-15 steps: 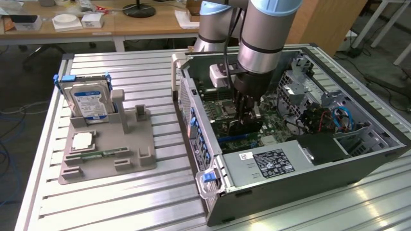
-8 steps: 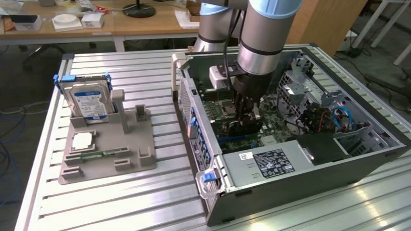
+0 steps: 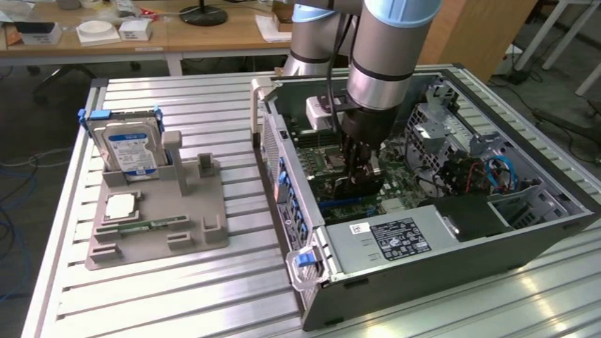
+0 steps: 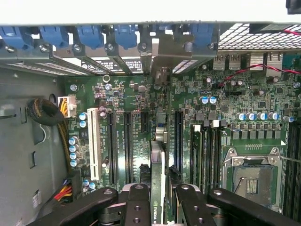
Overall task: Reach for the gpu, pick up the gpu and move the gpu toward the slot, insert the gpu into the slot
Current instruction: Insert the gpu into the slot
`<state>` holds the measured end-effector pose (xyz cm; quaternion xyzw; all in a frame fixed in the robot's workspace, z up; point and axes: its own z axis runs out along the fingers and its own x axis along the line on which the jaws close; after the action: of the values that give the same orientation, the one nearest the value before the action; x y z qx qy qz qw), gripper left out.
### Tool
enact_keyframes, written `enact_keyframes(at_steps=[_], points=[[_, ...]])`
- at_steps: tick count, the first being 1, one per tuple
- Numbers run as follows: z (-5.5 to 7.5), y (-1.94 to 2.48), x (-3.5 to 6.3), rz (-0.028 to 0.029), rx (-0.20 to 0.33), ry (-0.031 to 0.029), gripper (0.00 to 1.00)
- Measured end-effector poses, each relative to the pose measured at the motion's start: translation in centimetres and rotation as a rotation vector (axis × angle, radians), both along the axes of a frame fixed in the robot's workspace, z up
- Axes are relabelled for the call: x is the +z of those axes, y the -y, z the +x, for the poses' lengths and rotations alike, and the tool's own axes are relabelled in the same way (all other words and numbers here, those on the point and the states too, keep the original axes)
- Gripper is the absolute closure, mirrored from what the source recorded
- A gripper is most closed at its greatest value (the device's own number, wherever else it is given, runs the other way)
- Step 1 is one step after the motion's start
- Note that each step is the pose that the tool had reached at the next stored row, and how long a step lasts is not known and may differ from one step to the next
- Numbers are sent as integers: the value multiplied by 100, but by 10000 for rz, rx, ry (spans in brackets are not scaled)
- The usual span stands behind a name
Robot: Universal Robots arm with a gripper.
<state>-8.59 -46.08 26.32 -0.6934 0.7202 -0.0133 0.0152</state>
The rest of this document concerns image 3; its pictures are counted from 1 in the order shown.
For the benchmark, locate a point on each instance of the black lamp base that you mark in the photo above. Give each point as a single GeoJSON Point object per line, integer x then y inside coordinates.
{"type": "Point", "coordinates": [204, 17]}

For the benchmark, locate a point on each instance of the white round part on box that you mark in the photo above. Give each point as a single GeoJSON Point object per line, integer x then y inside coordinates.
{"type": "Point", "coordinates": [96, 31]}

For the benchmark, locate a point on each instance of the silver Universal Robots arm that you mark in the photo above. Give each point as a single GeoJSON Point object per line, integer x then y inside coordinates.
{"type": "Point", "coordinates": [389, 53]}

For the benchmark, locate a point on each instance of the blue disk caddy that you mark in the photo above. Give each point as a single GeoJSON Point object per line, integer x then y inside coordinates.
{"type": "Point", "coordinates": [96, 114]}

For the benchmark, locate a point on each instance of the hard disk with blue label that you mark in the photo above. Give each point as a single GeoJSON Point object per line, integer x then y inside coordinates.
{"type": "Point", "coordinates": [126, 151]}

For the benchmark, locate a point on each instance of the metal disk bay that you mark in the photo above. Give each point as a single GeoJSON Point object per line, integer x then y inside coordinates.
{"type": "Point", "coordinates": [521, 204]}

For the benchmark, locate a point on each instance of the wooden desk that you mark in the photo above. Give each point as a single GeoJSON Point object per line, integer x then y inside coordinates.
{"type": "Point", "coordinates": [210, 38]}

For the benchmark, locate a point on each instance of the CPU socket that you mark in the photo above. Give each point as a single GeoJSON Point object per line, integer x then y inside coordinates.
{"type": "Point", "coordinates": [333, 160]}

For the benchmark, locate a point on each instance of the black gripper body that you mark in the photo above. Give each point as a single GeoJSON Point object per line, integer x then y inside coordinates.
{"type": "Point", "coordinates": [366, 126]}

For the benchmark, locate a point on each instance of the open black PC case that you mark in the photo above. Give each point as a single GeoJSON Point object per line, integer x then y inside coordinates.
{"type": "Point", "coordinates": [422, 274]}

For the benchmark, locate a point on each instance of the green RAM stick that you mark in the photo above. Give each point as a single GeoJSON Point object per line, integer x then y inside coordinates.
{"type": "Point", "coordinates": [140, 226]}

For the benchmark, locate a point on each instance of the small white labelled box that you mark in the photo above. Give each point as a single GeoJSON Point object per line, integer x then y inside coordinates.
{"type": "Point", "coordinates": [136, 30]}

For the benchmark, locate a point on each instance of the green motherboard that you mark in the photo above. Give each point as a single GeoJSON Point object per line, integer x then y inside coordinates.
{"type": "Point", "coordinates": [398, 183]}

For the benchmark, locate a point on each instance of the black graphics card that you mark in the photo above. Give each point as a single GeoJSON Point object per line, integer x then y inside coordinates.
{"type": "Point", "coordinates": [358, 188]}

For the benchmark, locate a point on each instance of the white table frame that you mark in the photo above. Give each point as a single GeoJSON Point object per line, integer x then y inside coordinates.
{"type": "Point", "coordinates": [558, 35]}

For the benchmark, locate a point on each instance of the white box with black top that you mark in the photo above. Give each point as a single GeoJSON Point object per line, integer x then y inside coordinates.
{"type": "Point", "coordinates": [37, 33]}

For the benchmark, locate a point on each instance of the wooden cabinet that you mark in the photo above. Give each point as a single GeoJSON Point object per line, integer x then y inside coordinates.
{"type": "Point", "coordinates": [474, 31]}

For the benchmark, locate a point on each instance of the silver CPU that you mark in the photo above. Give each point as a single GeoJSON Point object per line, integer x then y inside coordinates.
{"type": "Point", "coordinates": [121, 206]}

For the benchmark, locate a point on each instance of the grey parts rack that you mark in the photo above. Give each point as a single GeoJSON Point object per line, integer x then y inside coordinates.
{"type": "Point", "coordinates": [160, 197]}

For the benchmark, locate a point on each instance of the white papers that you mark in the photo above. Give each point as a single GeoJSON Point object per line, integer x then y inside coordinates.
{"type": "Point", "coordinates": [272, 30]}

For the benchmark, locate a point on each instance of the grey power supply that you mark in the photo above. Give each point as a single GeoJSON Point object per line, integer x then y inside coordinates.
{"type": "Point", "coordinates": [356, 250]}

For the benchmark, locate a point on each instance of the blue case latch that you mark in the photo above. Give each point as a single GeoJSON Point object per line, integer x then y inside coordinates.
{"type": "Point", "coordinates": [305, 258]}

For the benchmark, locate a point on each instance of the blue expansion slot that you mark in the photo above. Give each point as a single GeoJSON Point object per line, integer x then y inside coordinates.
{"type": "Point", "coordinates": [337, 203]}

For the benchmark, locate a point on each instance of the cardboard box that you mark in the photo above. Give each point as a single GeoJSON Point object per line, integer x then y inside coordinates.
{"type": "Point", "coordinates": [281, 14]}

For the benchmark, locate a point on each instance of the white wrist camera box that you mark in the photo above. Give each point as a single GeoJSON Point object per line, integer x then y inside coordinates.
{"type": "Point", "coordinates": [316, 112]}

